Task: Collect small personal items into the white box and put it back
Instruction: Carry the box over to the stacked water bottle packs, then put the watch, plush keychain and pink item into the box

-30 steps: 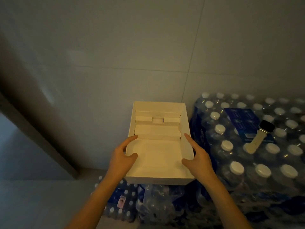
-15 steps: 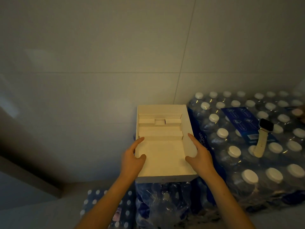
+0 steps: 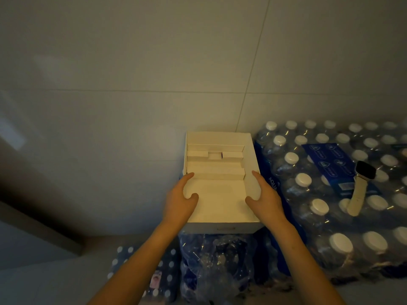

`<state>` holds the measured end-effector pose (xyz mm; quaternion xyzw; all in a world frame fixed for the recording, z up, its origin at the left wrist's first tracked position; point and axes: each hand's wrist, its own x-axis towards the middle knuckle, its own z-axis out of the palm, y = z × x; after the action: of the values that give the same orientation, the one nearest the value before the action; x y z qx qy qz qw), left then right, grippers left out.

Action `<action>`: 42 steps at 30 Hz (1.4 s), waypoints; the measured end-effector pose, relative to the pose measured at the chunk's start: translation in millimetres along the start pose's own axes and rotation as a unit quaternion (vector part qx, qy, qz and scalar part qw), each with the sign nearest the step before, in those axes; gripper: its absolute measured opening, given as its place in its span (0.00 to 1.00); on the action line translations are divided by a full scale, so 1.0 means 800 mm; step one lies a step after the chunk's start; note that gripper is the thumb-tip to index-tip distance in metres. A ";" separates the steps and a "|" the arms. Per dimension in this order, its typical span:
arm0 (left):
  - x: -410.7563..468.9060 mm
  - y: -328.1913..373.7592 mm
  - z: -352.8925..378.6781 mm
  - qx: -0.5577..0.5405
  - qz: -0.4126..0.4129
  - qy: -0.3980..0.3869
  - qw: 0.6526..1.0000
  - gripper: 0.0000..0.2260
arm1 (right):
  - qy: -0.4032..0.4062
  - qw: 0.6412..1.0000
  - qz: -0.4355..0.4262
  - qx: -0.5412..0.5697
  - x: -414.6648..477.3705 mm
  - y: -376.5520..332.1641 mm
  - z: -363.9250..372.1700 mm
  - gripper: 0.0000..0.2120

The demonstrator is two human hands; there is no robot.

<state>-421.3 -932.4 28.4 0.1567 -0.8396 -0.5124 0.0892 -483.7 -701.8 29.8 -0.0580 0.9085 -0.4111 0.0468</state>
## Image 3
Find white cardboard storage box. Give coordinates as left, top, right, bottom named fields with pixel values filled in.
left=181, top=131, right=265, bottom=235

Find person's right hand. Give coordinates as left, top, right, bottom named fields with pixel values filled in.
left=245, top=170, right=288, bottom=232

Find person's left hand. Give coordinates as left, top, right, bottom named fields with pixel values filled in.
left=162, top=172, right=200, bottom=231

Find stack of water bottle packs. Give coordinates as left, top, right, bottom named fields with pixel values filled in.
left=106, top=118, right=407, bottom=305

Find person's right forearm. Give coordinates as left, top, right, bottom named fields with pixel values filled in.
left=269, top=219, right=347, bottom=305

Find beige strap smartwatch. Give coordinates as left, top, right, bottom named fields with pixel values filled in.
left=346, top=160, right=377, bottom=217

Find grey room door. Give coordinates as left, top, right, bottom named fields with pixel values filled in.
left=0, top=200, right=86, bottom=272

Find person's left forearm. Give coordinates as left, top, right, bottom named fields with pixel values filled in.
left=87, top=220, right=179, bottom=305

